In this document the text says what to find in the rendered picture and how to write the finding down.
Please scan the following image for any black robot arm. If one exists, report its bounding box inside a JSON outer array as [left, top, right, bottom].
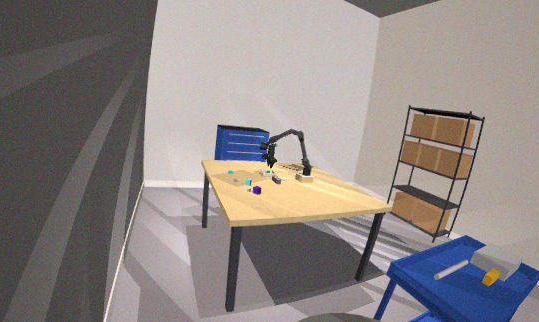
[[260, 129, 312, 176]]

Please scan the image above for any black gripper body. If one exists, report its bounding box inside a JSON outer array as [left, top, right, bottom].
[[267, 151, 277, 162]]

